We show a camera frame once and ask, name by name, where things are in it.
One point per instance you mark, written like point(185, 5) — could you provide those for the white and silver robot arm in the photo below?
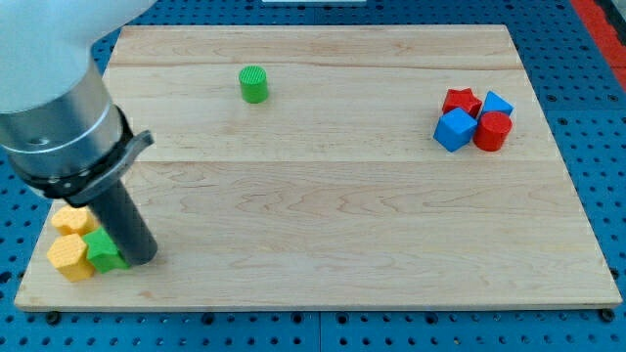
point(57, 116)

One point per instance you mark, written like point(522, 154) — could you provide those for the red star block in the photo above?
point(463, 99)

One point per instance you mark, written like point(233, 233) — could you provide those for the green star block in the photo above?
point(103, 253)

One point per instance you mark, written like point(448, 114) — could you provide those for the light wooden board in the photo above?
point(332, 194)

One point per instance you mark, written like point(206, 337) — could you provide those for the green cylinder block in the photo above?
point(253, 84)

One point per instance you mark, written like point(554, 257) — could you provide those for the blue cube block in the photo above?
point(454, 129)

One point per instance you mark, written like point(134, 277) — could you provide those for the red cylinder block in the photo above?
point(492, 131)

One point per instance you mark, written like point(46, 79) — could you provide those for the blue triangle block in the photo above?
point(495, 103)

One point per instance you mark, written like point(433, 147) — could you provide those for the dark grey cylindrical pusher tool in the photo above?
point(120, 217)

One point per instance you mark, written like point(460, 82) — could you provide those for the yellow heart block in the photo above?
point(74, 221)

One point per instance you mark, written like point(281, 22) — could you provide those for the yellow hexagon block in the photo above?
point(68, 255)

